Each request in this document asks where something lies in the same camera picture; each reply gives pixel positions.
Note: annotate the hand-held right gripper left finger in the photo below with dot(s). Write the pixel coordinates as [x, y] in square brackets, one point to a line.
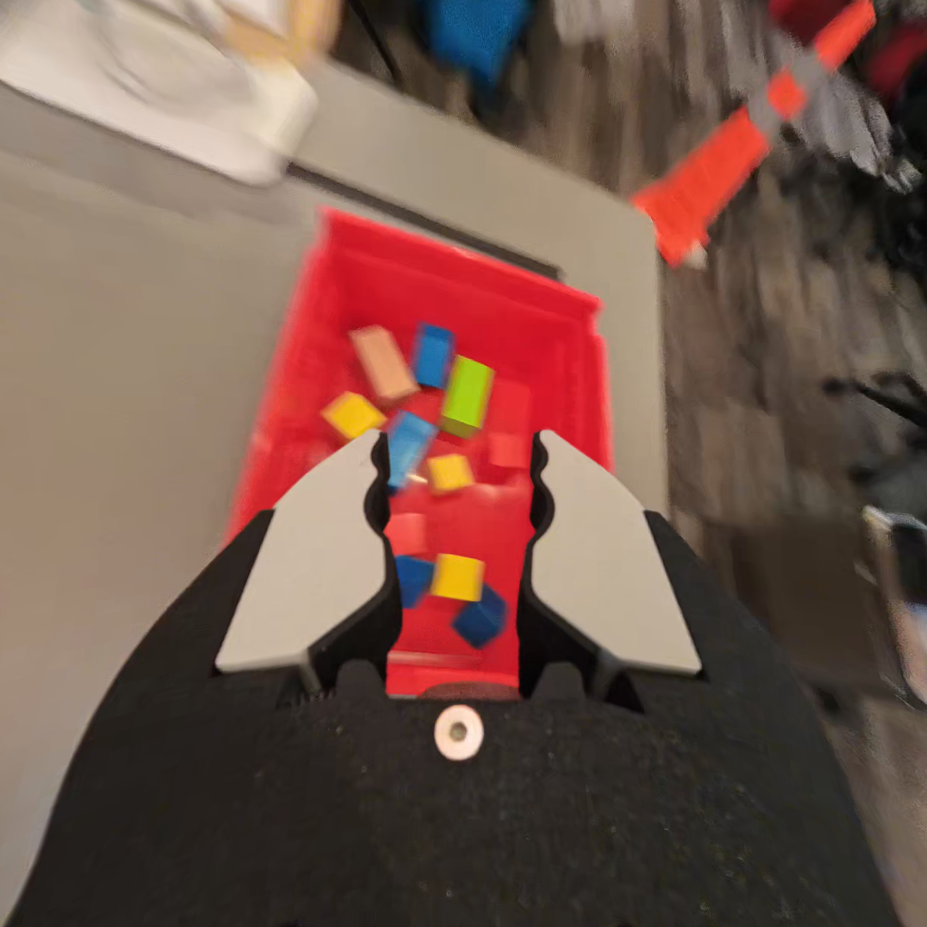
[307, 572]

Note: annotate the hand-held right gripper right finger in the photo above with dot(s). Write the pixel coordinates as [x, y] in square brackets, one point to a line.
[609, 572]

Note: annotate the pile of coloured wooden blocks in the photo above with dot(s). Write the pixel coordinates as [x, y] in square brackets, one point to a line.
[435, 420]

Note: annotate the red plastic bin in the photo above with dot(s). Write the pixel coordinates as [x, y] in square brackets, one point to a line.
[543, 326]

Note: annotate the grey desk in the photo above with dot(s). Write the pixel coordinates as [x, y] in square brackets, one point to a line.
[131, 362]

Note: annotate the red floor object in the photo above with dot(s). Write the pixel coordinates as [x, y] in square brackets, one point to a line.
[724, 160]

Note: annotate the white board stand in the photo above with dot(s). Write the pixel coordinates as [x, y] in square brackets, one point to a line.
[160, 80]

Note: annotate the blue floor tub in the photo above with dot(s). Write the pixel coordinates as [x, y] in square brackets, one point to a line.
[478, 36]

